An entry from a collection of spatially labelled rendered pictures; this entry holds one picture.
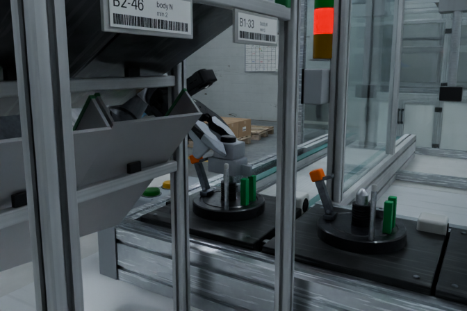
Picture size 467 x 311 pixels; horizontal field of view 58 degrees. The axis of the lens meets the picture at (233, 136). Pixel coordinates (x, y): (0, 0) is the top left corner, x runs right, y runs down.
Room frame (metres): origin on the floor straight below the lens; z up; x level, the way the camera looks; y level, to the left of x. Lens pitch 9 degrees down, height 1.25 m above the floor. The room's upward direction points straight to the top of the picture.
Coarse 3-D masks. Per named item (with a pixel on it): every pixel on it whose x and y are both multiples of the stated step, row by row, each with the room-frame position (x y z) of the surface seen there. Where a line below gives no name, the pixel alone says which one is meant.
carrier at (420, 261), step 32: (320, 224) 0.65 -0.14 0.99; (352, 224) 0.65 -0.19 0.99; (384, 224) 0.62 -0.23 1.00; (416, 224) 0.70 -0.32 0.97; (448, 224) 0.68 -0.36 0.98; (320, 256) 0.58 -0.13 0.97; (352, 256) 0.58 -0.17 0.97; (384, 256) 0.58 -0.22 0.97; (416, 256) 0.58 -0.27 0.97; (416, 288) 0.50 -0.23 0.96
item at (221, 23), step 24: (192, 24) 0.46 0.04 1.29; (216, 24) 0.48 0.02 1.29; (120, 48) 0.46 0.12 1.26; (144, 48) 0.48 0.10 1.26; (168, 48) 0.50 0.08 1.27; (192, 48) 0.53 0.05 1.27; (96, 72) 0.50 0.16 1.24; (120, 72) 0.52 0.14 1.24; (144, 72) 0.55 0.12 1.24; (72, 96) 0.55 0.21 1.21; (120, 96) 0.61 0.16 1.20
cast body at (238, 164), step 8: (224, 136) 0.79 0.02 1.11; (232, 136) 0.79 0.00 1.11; (224, 144) 0.77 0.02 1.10; (232, 144) 0.76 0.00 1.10; (240, 144) 0.78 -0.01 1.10; (232, 152) 0.76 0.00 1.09; (240, 152) 0.78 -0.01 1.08; (208, 160) 0.79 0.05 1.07; (216, 160) 0.78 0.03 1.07; (224, 160) 0.77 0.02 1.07; (232, 160) 0.76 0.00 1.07; (240, 160) 0.77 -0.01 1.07; (208, 168) 0.79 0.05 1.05; (216, 168) 0.78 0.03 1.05; (232, 168) 0.76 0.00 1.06; (240, 168) 0.77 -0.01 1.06; (248, 168) 0.76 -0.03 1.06
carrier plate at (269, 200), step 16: (160, 208) 0.79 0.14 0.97; (272, 208) 0.79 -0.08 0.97; (160, 224) 0.72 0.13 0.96; (192, 224) 0.70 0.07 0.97; (208, 224) 0.70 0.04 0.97; (224, 224) 0.70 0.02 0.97; (240, 224) 0.70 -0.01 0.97; (256, 224) 0.70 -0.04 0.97; (272, 224) 0.70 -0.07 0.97; (224, 240) 0.65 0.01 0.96; (240, 240) 0.64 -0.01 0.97; (256, 240) 0.64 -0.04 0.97
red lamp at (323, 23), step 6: (318, 12) 0.87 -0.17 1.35; (324, 12) 0.87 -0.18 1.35; (330, 12) 0.86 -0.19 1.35; (318, 18) 0.87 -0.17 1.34; (324, 18) 0.87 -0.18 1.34; (330, 18) 0.86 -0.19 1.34; (318, 24) 0.87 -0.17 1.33; (324, 24) 0.87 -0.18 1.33; (330, 24) 0.86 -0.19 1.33; (318, 30) 0.87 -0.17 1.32; (324, 30) 0.87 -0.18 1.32; (330, 30) 0.86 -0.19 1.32
